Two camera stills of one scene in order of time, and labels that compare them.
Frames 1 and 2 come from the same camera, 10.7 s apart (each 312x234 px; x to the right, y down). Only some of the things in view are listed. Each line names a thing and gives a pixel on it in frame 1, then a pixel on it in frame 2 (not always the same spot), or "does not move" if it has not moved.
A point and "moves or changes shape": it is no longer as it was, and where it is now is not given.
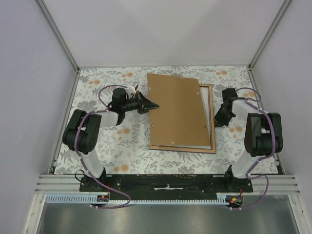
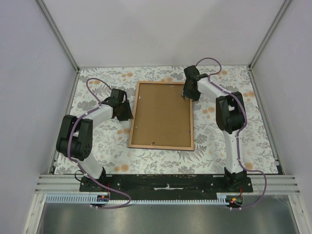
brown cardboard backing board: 180,120 moves or changes shape
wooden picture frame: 212,150 → 162,119
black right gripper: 218,120 → 185,93
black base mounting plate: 168,186 does not move
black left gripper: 144,104 → 128,115
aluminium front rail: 57,185 does not move
